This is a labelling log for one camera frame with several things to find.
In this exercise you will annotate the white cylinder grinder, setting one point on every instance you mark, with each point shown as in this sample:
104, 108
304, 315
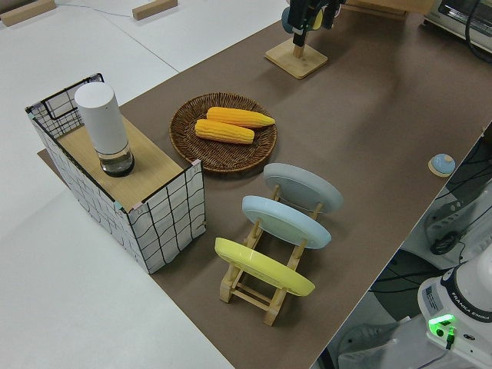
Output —
102, 119

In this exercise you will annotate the round wicker basket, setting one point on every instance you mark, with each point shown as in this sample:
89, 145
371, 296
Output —
223, 155

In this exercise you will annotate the brown table mat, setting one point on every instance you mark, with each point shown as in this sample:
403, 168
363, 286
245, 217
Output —
365, 115

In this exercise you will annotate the white toaster oven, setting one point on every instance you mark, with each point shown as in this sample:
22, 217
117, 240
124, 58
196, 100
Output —
453, 19

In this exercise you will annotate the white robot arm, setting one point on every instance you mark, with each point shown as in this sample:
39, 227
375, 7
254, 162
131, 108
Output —
473, 292

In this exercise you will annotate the wooden drawer cabinet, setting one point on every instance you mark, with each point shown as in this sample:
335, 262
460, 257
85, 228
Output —
384, 4

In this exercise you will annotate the wooden mug tree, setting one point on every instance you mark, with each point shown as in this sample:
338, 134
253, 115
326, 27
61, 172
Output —
296, 63

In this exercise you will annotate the yellow corn cob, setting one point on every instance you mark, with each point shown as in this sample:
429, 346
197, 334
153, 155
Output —
238, 116
223, 131

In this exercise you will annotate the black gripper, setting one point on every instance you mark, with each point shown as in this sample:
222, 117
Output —
303, 13

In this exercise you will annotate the yellow plate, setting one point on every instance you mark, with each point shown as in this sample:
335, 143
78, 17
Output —
261, 267

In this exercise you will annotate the dark blue mug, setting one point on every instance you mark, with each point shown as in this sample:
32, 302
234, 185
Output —
286, 21

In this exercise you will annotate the wooden plate rack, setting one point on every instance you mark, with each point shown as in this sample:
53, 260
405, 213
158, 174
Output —
246, 296

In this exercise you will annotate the wooden block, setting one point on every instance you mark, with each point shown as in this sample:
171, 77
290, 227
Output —
23, 13
153, 8

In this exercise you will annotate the light blue plate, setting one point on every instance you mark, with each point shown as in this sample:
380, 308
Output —
280, 221

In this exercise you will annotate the blue service bell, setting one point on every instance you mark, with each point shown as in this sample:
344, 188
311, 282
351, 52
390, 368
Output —
443, 163

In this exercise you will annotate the grey plate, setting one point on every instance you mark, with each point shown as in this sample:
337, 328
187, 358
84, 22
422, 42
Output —
300, 184

